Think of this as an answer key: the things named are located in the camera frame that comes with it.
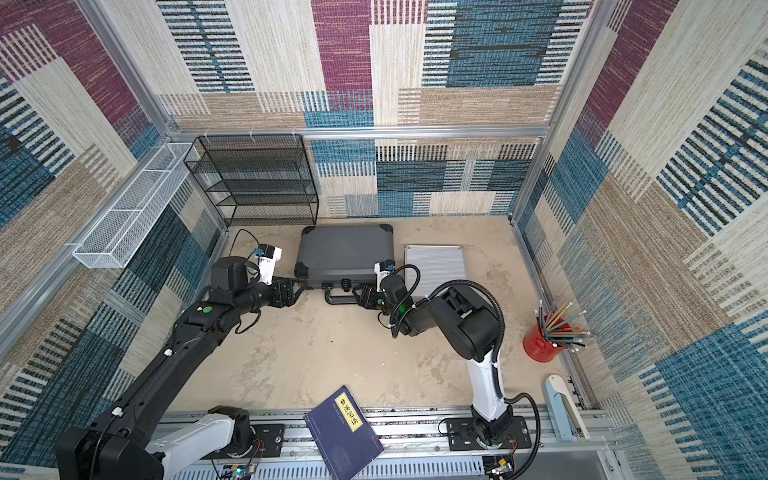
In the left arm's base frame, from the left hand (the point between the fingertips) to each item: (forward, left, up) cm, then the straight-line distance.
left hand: (297, 281), depth 79 cm
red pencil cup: (-10, -69, -13) cm, 70 cm away
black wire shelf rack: (+46, +23, -1) cm, 51 cm away
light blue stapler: (-29, -66, -18) cm, 75 cm away
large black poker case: (+15, -9, -9) cm, 20 cm away
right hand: (+7, -15, -18) cm, 25 cm away
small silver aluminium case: (+17, -41, -16) cm, 47 cm away
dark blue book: (-32, -12, -20) cm, 40 cm away
